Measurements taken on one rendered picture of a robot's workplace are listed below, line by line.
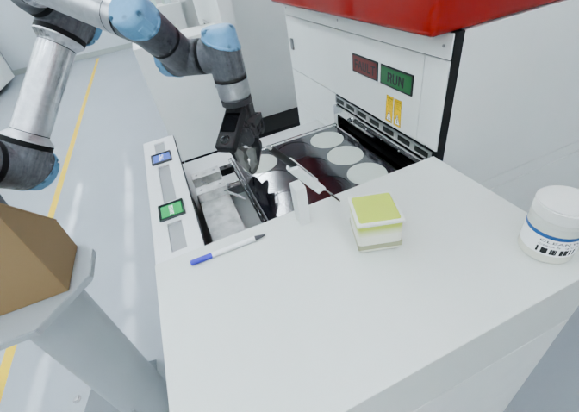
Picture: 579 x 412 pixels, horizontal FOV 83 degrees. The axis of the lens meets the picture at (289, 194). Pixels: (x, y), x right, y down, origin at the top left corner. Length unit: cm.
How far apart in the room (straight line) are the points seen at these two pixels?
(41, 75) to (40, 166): 23
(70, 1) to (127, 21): 17
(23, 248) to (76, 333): 31
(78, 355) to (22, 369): 100
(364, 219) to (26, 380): 182
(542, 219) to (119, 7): 75
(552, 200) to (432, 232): 17
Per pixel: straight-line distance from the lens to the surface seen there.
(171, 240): 70
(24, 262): 90
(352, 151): 94
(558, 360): 172
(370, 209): 54
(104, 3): 77
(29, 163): 104
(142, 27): 69
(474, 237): 62
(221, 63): 75
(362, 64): 94
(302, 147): 98
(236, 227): 78
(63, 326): 106
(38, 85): 105
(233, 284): 56
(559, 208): 56
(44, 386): 200
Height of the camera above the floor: 139
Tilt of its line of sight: 38 degrees down
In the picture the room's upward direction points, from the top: 10 degrees counter-clockwise
